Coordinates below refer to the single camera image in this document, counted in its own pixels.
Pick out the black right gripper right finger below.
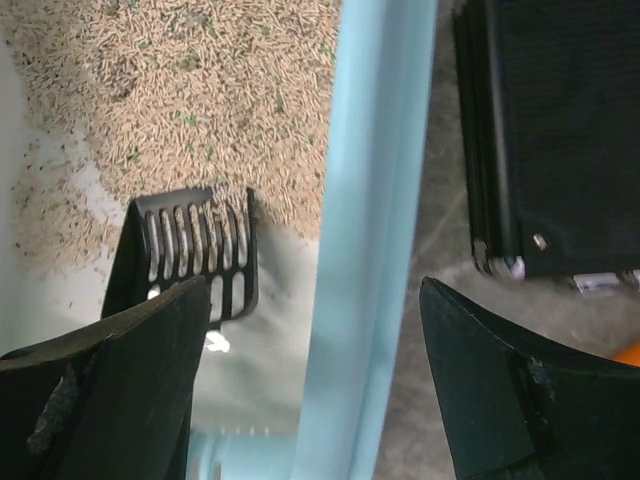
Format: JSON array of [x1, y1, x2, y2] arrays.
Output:
[[420, 277, 639, 479]]

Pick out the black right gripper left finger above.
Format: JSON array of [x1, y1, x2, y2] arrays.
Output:
[[1, 277, 209, 480]]

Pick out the black litter scoop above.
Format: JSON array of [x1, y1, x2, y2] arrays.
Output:
[[101, 187, 259, 330]]

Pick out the teal litter box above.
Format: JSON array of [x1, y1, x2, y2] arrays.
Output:
[[1, 1, 436, 479]]

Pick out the beige cat litter pellets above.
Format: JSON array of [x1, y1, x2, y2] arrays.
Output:
[[1, 1, 341, 272]]

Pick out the black hard case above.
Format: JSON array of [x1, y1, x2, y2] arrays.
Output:
[[453, 1, 639, 293]]

